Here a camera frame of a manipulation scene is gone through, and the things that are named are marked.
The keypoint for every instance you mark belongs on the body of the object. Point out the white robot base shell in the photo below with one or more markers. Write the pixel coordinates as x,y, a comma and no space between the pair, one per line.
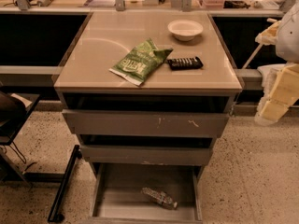
265,70

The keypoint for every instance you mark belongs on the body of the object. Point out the grey open bottom drawer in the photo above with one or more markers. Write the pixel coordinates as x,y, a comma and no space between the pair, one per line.
118,199

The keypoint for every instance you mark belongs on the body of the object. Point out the white paper bowl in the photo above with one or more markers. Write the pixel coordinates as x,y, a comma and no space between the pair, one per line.
185,30

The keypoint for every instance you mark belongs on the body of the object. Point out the grey drawer cabinet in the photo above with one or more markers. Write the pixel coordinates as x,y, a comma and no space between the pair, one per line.
87,84

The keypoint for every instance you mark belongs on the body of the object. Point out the clear plastic water bottle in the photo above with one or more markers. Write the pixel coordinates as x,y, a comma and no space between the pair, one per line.
160,197

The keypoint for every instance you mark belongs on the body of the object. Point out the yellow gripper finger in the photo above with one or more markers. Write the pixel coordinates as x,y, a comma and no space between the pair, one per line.
281,91
269,35

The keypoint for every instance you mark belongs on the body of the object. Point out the black metal floor bar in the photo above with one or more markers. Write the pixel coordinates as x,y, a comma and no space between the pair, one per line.
55,216

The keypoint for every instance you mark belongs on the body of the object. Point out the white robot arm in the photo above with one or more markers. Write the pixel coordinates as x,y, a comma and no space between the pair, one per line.
287,46

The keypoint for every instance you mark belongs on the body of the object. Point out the black snack bar wrapper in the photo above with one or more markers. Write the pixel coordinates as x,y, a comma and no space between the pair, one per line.
185,63

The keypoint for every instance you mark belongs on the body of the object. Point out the dark side cart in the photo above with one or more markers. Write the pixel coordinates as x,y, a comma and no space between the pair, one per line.
16,108

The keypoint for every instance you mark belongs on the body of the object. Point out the grey middle drawer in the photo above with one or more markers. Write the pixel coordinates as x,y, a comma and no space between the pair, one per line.
147,155

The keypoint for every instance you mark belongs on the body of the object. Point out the grey top drawer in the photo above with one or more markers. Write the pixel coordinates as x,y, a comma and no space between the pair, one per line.
138,123

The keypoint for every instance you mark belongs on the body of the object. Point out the green chip bag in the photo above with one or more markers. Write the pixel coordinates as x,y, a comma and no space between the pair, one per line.
140,62

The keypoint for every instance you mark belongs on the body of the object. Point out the white rod with cap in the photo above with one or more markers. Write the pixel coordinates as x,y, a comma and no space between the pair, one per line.
251,57

